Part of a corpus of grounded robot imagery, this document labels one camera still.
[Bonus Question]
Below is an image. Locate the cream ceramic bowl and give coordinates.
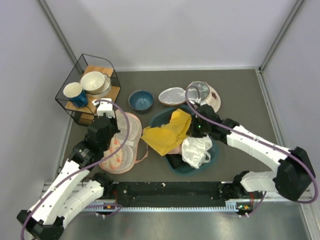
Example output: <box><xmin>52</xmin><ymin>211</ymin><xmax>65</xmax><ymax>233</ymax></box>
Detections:
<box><xmin>80</xmin><ymin>71</ymin><xmax>106</xmax><ymax>95</ymax></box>

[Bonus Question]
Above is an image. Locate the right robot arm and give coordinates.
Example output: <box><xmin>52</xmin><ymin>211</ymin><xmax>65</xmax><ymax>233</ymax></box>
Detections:
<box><xmin>188</xmin><ymin>104</ymin><xmax>316</xmax><ymax>202</ymax></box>

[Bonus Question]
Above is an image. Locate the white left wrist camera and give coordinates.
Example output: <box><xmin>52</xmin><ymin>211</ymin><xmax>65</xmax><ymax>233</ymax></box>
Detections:
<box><xmin>92</xmin><ymin>98</ymin><xmax>116</xmax><ymax>119</ymax></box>

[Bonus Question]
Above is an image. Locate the teal plastic basin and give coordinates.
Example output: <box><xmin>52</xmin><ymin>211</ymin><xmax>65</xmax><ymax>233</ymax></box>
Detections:
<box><xmin>148</xmin><ymin>104</ymin><xmax>221</xmax><ymax>177</ymax></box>

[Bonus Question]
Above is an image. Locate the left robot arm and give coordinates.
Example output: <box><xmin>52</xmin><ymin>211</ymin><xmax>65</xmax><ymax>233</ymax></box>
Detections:
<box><xmin>16</xmin><ymin>114</ymin><xmax>120</xmax><ymax>240</ymax></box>

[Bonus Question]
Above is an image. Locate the black garment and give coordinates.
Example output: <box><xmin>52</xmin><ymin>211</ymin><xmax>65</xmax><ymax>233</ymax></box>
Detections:
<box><xmin>166</xmin><ymin>154</ymin><xmax>186</xmax><ymax>169</ymax></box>

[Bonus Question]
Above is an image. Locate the white bra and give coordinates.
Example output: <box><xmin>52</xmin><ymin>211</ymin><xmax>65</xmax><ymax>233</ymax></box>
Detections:
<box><xmin>181</xmin><ymin>136</ymin><xmax>213</xmax><ymax>169</ymax></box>

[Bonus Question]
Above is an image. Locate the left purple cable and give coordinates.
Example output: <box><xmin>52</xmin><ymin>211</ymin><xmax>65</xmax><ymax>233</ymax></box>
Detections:
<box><xmin>19</xmin><ymin>99</ymin><xmax>131</xmax><ymax>240</ymax></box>

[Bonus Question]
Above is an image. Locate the purple cable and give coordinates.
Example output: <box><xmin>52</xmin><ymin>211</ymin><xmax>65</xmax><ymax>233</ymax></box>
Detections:
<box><xmin>184</xmin><ymin>85</ymin><xmax>319</xmax><ymax>218</ymax></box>
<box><xmin>19</xmin><ymin>99</ymin><xmax>131</xmax><ymax>240</ymax></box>

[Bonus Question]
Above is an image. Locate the floral mesh laundry bag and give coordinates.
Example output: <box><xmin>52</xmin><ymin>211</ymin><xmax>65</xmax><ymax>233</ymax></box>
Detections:
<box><xmin>99</xmin><ymin>110</ymin><xmax>143</xmax><ymax>175</ymax></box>

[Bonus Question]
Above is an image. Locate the pink bra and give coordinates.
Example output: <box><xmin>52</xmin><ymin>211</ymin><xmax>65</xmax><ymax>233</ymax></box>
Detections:
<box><xmin>168</xmin><ymin>145</ymin><xmax>182</xmax><ymax>155</ymax></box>

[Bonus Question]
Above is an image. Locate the dark blue ceramic bowl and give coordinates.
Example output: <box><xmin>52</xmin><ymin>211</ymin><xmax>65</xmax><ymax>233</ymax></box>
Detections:
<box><xmin>128</xmin><ymin>89</ymin><xmax>154</xmax><ymax>114</ymax></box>

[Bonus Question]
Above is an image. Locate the yellow bra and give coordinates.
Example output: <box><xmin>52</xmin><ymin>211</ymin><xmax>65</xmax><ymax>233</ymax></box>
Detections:
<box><xmin>141</xmin><ymin>108</ymin><xmax>192</xmax><ymax>157</ymax></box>

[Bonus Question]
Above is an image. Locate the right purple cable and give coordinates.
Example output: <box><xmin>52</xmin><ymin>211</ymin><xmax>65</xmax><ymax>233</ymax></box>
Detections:
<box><xmin>184</xmin><ymin>85</ymin><xmax>319</xmax><ymax>218</ymax></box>

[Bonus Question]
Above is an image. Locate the blue mug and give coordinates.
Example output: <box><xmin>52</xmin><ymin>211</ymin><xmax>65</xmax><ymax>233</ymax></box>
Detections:
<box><xmin>63</xmin><ymin>82</ymin><xmax>89</xmax><ymax>108</ymax></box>

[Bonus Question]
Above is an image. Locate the black wire wooden shelf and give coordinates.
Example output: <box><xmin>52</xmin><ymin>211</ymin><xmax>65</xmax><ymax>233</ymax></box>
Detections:
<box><xmin>55</xmin><ymin>53</ymin><xmax>121</xmax><ymax>126</ymax></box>

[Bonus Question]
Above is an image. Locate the white insulated lunch bag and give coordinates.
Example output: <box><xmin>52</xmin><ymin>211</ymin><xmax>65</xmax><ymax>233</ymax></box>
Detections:
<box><xmin>158</xmin><ymin>81</ymin><xmax>222</xmax><ymax>113</ymax></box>

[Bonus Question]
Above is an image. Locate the white bowl underneath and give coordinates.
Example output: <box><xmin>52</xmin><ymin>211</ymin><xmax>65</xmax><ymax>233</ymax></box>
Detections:
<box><xmin>88</xmin><ymin>74</ymin><xmax>112</xmax><ymax>99</ymax></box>

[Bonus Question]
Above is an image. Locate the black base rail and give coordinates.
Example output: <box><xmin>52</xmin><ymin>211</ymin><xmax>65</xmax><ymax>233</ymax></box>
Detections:
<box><xmin>99</xmin><ymin>181</ymin><xmax>251</xmax><ymax>208</ymax></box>

